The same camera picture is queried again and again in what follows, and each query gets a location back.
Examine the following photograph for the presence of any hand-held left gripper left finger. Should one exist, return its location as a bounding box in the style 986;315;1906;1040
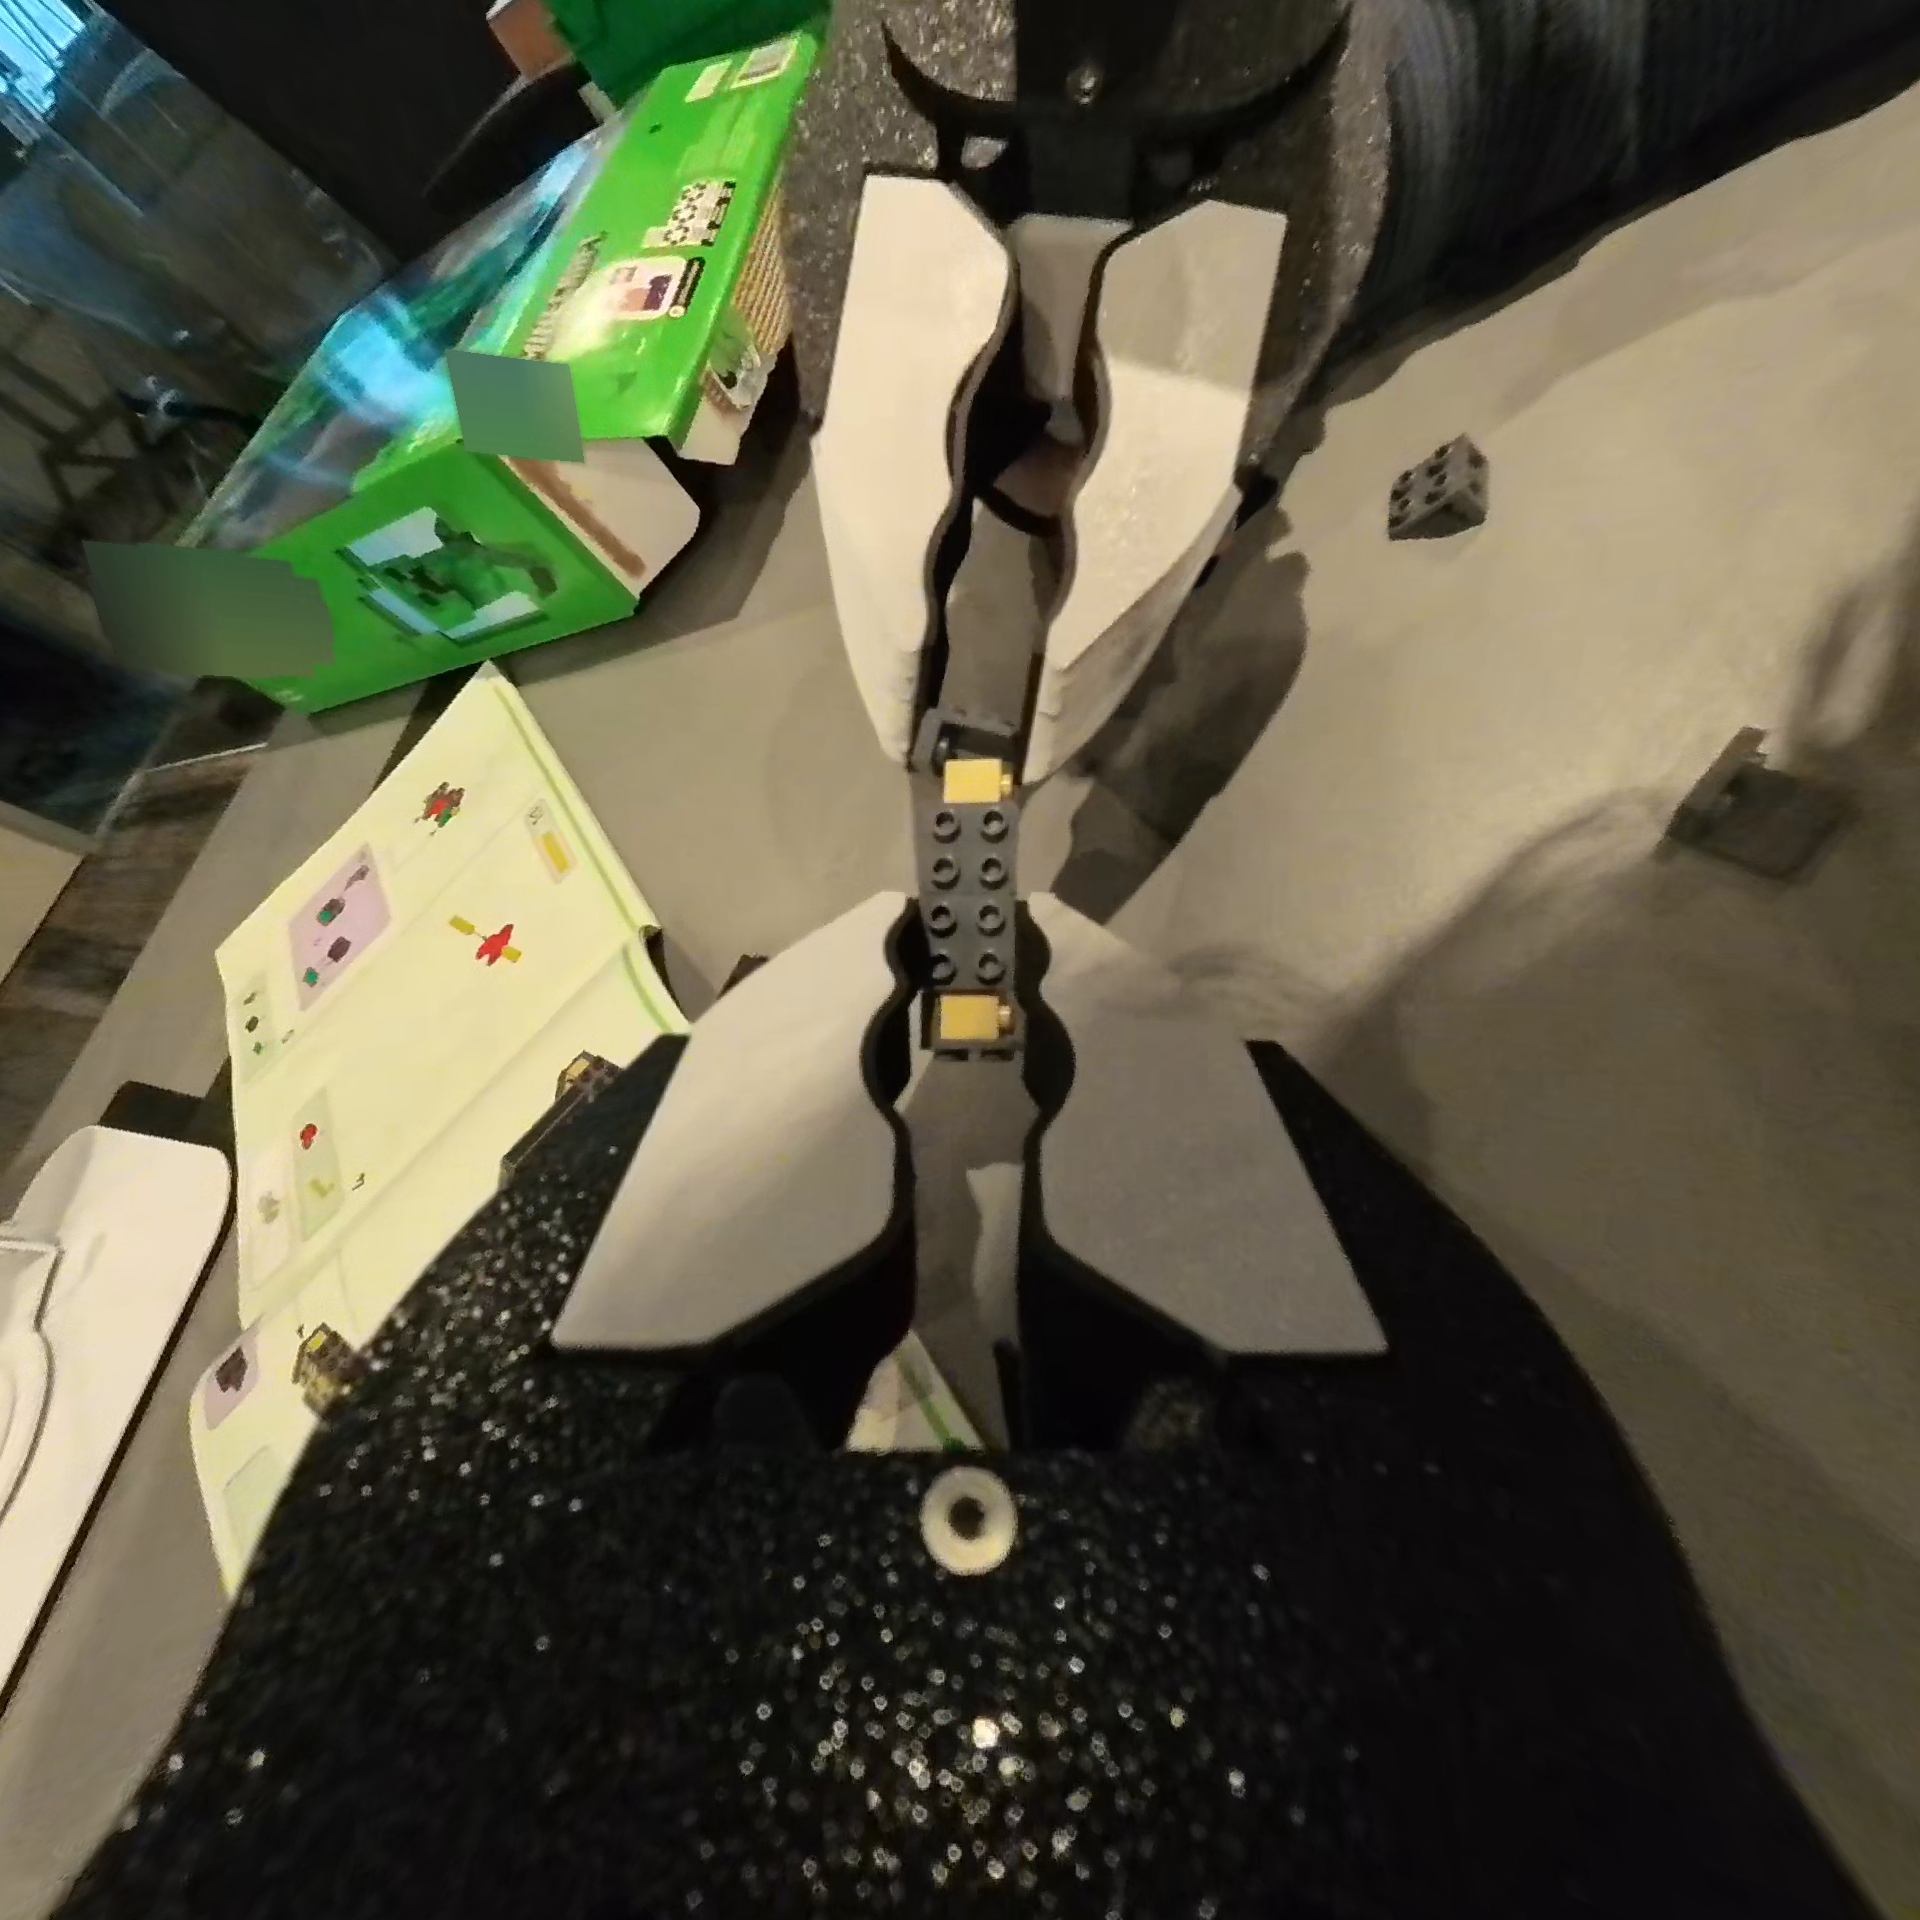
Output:
552;891;922;1369

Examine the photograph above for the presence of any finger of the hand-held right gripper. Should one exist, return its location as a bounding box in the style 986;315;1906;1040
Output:
1026;202;1292;786
816;169;1026;769

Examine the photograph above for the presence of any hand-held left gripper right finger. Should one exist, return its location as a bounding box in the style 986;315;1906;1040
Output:
1021;891;1392;1362

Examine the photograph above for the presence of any grey and yellow brick assembly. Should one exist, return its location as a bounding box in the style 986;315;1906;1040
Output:
906;702;1041;1070

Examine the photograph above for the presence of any person's right forearm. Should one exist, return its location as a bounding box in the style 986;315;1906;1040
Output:
1351;0;1824;339

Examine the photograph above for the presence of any dark grey square brick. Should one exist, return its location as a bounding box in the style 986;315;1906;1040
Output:
1387;433;1498;539

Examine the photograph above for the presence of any pale green instruction booklet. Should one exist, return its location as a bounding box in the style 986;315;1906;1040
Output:
187;660;988;1600

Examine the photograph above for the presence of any green toy box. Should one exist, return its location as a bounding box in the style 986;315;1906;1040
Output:
177;0;834;714

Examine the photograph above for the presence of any black furniture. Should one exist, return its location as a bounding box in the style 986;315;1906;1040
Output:
143;0;603;241

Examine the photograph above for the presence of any white tray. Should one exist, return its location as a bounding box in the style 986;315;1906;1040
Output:
0;1124;238;1670

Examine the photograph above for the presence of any dark grey slope brick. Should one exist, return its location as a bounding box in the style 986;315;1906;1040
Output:
1668;726;1855;871

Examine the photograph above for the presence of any clear glass panel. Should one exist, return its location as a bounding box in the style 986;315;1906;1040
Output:
0;0;445;841

